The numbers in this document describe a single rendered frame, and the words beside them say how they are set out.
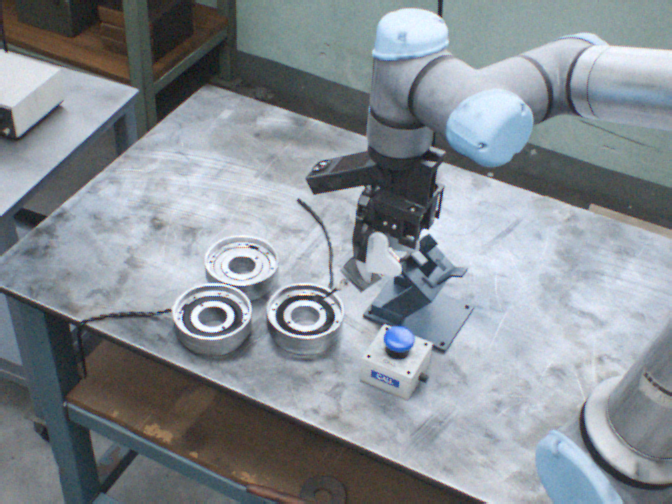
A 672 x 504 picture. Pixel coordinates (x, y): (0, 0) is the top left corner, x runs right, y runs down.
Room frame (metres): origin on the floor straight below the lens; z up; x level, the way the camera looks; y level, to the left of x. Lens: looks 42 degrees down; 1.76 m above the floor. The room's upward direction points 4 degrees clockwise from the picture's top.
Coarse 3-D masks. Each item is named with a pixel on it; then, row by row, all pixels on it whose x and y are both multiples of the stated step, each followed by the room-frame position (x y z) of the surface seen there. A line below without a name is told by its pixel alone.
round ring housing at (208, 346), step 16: (192, 288) 0.94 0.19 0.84; (208, 288) 0.94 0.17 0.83; (224, 288) 0.94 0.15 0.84; (176, 304) 0.90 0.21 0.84; (208, 304) 0.92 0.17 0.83; (224, 304) 0.92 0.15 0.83; (240, 304) 0.92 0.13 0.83; (176, 320) 0.87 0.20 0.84; (192, 320) 0.89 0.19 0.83; (208, 320) 0.91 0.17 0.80; (224, 320) 0.91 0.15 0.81; (192, 336) 0.85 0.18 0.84; (224, 336) 0.85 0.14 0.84; (240, 336) 0.86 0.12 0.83; (208, 352) 0.85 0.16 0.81; (224, 352) 0.86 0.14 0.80
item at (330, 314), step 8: (288, 296) 0.95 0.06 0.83; (296, 296) 0.95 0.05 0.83; (304, 296) 0.95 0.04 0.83; (312, 296) 0.95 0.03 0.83; (320, 296) 0.95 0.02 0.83; (280, 304) 0.93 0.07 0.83; (288, 304) 0.93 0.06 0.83; (320, 304) 0.93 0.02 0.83; (328, 304) 0.94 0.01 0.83; (280, 312) 0.91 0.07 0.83; (328, 312) 0.92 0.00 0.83; (280, 320) 0.90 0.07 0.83; (328, 320) 0.90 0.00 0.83; (288, 328) 0.89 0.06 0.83; (320, 328) 0.89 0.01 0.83; (328, 328) 0.89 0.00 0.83
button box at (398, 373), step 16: (368, 352) 0.84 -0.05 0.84; (384, 352) 0.84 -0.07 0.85; (400, 352) 0.84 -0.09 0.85; (416, 352) 0.84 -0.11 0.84; (368, 368) 0.82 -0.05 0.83; (384, 368) 0.81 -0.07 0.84; (400, 368) 0.81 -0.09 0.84; (416, 368) 0.82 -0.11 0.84; (368, 384) 0.82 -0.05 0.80; (384, 384) 0.81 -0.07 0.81; (400, 384) 0.80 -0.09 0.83; (416, 384) 0.82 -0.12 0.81
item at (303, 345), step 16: (288, 288) 0.95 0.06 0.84; (304, 288) 0.96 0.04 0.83; (320, 288) 0.96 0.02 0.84; (272, 304) 0.93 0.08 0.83; (304, 304) 0.93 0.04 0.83; (336, 304) 0.94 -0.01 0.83; (272, 320) 0.89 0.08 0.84; (288, 320) 0.90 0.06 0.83; (320, 320) 0.90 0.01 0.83; (336, 320) 0.91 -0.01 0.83; (272, 336) 0.88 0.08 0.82; (288, 336) 0.86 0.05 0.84; (304, 336) 0.86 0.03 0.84; (320, 336) 0.86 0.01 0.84; (336, 336) 0.88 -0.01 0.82; (304, 352) 0.86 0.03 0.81
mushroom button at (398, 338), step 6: (390, 330) 0.85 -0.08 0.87; (396, 330) 0.85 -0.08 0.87; (402, 330) 0.85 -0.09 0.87; (408, 330) 0.85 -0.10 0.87; (384, 336) 0.84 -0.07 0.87; (390, 336) 0.84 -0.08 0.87; (396, 336) 0.84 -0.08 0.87; (402, 336) 0.84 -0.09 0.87; (408, 336) 0.84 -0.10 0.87; (384, 342) 0.84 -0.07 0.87; (390, 342) 0.83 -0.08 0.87; (396, 342) 0.83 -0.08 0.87; (402, 342) 0.83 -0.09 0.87; (408, 342) 0.83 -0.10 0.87; (414, 342) 0.84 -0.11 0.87; (390, 348) 0.83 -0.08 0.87; (396, 348) 0.83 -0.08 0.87; (402, 348) 0.83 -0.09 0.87; (408, 348) 0.83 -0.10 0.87
